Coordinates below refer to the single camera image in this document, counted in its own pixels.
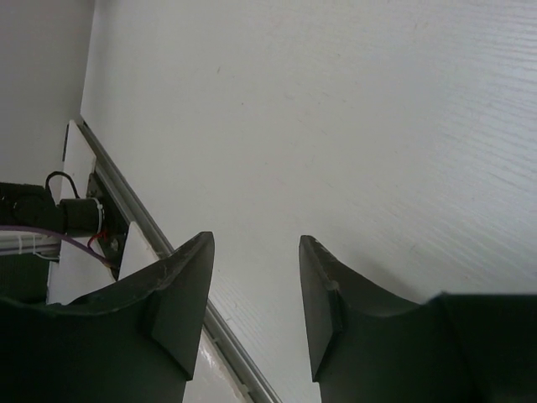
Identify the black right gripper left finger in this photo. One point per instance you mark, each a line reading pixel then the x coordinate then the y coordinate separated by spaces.
pixel 133 341

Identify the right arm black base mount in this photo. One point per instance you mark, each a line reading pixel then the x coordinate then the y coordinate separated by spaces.
pixel 95 217

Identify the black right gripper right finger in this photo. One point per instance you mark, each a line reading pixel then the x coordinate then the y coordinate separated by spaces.
pixel 368 345

